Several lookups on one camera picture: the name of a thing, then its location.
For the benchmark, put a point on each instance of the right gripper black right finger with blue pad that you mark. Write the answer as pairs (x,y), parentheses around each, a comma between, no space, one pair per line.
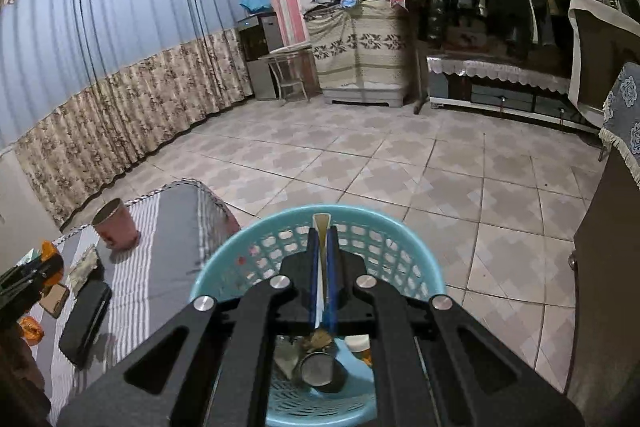
(433,363)

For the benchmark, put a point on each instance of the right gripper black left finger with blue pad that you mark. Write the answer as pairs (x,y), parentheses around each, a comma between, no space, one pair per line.
(210,365)

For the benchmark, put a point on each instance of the cream wrapper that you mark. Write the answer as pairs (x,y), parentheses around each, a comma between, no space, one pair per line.
(321,222)

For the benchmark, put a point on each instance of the trash inside basket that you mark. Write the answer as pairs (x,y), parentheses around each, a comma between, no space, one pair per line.
(319,365)

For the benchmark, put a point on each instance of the small brown box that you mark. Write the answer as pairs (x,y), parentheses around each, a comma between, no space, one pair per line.
(54,298)

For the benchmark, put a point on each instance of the orange peel pieces on table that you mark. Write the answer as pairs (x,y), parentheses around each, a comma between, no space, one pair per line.
(32,331)

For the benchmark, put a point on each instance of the camouflage pouch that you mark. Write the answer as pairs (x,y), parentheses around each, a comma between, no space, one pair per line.
(81,272)

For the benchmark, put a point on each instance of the black flat case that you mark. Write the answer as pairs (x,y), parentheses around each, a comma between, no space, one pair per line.
(84,322)

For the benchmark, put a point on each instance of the grey striped table cloth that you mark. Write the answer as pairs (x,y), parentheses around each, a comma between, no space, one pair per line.
(181,226)

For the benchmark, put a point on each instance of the pink cup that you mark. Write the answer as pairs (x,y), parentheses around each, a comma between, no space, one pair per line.
(115,226)

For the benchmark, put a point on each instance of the light blue plastic basket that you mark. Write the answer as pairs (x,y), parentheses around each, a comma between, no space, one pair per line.
(390,251)

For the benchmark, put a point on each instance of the dark wooden cabinet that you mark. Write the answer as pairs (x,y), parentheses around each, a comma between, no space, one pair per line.
(604,371)

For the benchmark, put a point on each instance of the blue floral curtain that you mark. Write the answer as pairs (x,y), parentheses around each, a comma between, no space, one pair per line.
(90,87)

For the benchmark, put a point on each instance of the low bench with lace cover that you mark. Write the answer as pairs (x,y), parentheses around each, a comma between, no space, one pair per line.
(507,90)

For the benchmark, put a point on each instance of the blue patterned fringed cloth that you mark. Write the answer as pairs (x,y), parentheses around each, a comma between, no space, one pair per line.
(621,118)

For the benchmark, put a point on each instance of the small metal stool table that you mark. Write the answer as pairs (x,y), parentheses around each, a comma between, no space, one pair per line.
(294,71)

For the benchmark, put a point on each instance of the cloth covered cabinet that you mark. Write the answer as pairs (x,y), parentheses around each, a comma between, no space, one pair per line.
(363,55)

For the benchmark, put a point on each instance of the grey water dispenser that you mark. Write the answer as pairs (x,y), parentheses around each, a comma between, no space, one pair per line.
(260,35)

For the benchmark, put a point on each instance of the white framed dark screen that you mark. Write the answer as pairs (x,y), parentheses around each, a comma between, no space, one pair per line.
(604,41)

